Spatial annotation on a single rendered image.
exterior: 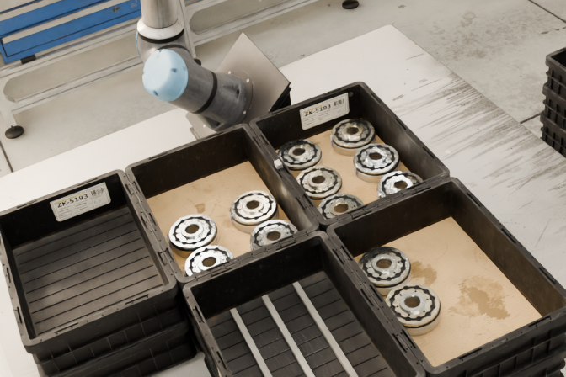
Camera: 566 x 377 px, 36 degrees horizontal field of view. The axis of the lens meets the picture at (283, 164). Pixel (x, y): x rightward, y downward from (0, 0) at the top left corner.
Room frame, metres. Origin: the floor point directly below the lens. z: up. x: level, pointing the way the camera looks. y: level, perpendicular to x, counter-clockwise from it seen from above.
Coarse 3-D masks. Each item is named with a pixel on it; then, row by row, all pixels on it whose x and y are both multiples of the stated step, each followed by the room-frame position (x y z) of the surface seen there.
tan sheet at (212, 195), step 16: (208, 176) 1.52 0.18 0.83; (224, 176) 1.51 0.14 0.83; (240, 176) 1.50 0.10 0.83; (256, 176) 1.50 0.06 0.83; (176, 192) 1.48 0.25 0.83; (192, 192) 1.48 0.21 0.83; (208, 192) 1.47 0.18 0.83; (224, 192) 1.46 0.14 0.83; (240, 192) 1.45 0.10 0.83; (160, 208) 1.44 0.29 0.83; (176, 208) 1.43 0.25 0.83; (192, 208) 1.42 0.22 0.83; (208, 208) 1.41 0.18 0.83; (224, 208) 1.41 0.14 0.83; (160, 224) 1.39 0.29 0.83; (224, 224) 1.35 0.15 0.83; (224, 240) 1.31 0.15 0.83; (240, 240) 1.30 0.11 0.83; (176, 256) 1.28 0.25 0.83
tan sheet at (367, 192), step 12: (324, 132) 1.62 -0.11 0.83; (324, 144) 1.57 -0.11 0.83; (324, 156) 1.53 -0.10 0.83; (336, 156) 1.52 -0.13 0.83; (336, 168) 1.48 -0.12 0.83; (348, 168) 1.47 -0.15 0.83; (348, 180) 1.43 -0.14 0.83; (360, 180) 1.43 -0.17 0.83; (348, 192) 1.39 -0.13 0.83; (360, 192) 1.39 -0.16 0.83; (372, 192) 1.38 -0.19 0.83
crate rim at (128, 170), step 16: (240, 128) 1.56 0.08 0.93; (192, 144) 1.52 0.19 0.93; (256, 144) 1.49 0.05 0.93; (144, 160) 1.49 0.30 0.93; (272, 160) 1.42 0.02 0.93; (128, 176) 1.45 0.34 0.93; (288, 192) 1.32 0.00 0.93; (144, 208) 1.33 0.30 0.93; (304, 208) 1.26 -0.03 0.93; (160, 240) 1.23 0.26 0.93; (288, 240) 1.18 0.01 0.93; (240, 256) 1.15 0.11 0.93; (176, 272) 1.14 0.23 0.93; (208, 272) 1.13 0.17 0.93
